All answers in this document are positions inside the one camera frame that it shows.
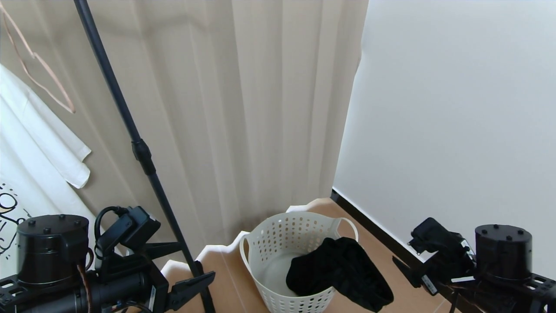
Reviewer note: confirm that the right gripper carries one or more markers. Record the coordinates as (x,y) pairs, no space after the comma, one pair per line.
(447,271)

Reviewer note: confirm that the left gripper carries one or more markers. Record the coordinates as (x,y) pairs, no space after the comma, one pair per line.
(121,291)

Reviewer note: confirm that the black garment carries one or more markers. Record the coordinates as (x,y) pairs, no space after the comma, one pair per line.
(343,269)

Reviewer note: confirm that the white printed t-shirt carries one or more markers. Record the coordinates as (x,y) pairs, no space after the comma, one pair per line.
(26,152)

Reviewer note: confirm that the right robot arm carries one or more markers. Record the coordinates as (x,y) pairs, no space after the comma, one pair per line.
(504,252)

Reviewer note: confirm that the white laundry basket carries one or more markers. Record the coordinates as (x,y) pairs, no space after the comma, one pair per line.
(278,234)

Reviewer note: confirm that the black clothes rack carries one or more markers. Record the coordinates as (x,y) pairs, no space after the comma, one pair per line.
(141,152)

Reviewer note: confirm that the pink clothes hanger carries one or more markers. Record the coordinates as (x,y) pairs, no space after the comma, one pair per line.
(43,78)

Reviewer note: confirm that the beige curtain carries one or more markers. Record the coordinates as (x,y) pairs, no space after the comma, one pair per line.
(239,108)

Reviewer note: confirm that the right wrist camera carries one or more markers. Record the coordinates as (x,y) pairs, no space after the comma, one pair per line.
(434,237)

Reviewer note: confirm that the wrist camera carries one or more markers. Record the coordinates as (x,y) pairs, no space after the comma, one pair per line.
(434,237)
(139,226)

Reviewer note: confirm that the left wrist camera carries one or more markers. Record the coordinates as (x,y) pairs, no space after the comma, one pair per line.
(139,226)

